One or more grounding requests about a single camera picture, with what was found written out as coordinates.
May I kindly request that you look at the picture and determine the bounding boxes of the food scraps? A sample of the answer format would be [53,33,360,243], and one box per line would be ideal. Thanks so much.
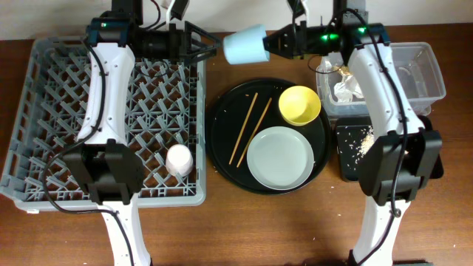
[344,126,375,166]

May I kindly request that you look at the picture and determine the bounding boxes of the yellow bowl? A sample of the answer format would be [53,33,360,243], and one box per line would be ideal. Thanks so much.
[278,86,321,126]

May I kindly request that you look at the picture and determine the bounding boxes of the gold snack wrapper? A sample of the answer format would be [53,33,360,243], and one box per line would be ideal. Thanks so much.
[338,66,352,75]

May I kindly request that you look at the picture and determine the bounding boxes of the white napkin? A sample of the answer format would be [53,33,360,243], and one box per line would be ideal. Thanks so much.
[333,75,364,103]

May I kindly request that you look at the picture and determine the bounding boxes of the left wooden chopstick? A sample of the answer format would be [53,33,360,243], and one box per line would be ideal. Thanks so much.
[228,92,258,165]

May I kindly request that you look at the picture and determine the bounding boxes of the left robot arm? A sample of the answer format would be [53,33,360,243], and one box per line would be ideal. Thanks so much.
[61,1,222,265]

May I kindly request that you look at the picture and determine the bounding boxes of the right wooden chopstick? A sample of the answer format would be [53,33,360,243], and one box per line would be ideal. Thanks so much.
[236,98,273,168]

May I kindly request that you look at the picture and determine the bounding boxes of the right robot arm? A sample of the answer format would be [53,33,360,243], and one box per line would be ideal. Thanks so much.
[262,1,442,265]

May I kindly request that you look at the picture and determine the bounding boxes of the light blue cup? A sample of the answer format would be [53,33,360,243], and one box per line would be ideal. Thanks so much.
[223,24,270,65]

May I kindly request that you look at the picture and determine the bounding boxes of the round black tray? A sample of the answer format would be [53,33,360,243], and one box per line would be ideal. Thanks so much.
[205,78,332,195]

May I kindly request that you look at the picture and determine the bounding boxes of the grey plate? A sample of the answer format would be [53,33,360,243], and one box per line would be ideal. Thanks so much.
[246,126,315,191]

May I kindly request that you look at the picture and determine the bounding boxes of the pink cup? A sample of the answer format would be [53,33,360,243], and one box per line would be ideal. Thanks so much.
[166,144,194,177]

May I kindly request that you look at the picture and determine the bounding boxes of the clear plastic bin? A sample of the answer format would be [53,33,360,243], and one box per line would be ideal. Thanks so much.
[316,42,446,119]

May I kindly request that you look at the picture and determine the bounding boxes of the black rectangular tray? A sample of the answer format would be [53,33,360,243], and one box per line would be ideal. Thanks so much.
[335,115,444,182]

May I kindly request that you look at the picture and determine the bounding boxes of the grey dishwasher rack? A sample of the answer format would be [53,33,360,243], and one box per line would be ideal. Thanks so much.
[1,37,206,213]

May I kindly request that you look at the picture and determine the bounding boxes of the wooden chopstick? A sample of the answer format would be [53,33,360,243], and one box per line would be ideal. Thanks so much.
[228,92,258,165]
[236,98,273,168]

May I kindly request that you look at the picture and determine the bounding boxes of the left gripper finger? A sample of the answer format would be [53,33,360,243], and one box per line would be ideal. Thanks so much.
[184,21,221,47]
[183,44,221,65]

